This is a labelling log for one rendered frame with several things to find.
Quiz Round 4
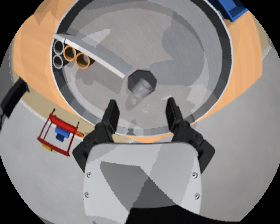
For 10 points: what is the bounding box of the bronze bushing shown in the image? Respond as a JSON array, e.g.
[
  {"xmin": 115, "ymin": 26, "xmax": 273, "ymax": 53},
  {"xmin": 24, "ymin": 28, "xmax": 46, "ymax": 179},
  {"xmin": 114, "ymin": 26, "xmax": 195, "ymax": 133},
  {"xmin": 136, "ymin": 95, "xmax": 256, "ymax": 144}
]
[
  {"xmin": 63, "ymin": 45, "xmax": 81, "ymax": 61},
  {"xmin": 75, "ymin": 52, "xmax": 95, "ymax": 69}
]

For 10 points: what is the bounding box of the blue crate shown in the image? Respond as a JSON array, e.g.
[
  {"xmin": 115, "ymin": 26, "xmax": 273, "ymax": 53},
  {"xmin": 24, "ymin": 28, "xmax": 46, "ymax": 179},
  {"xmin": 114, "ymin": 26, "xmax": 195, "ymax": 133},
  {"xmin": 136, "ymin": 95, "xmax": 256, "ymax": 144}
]
[{"xmin": 207, "ymin": 0, "xmax": 248, "ymax": 22}]

